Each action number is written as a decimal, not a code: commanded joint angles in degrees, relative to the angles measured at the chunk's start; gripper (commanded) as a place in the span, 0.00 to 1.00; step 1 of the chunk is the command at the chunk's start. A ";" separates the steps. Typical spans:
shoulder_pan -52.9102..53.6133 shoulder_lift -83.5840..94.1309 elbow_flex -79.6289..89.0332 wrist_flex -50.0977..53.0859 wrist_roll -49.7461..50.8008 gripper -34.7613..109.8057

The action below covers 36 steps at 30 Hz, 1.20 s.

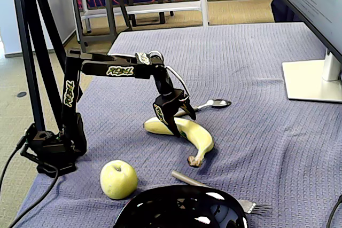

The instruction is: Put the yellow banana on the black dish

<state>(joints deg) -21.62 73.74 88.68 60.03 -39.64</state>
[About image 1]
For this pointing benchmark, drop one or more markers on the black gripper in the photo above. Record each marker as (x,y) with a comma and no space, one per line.
(168,104)

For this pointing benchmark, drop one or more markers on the yellow banana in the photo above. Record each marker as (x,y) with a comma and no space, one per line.
(200,137)

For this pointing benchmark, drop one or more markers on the black robot arm with stickers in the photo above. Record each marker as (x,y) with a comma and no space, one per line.
(72,92)

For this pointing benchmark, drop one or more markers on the glossy black square plate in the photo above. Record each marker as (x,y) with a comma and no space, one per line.
(165,212)

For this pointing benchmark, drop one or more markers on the blue woven table cloth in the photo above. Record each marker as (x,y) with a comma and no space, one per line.
(240,145)

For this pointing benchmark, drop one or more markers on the yellow-green apple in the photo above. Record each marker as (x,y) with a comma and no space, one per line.
(119,180)

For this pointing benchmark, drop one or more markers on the computer monitor with silver stand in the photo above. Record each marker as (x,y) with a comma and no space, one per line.
(307,83)

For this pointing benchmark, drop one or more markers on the black round floor cap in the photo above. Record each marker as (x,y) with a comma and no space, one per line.
(21,94)

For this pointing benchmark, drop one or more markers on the black camera stand poles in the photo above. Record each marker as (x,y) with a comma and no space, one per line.
(26,25)

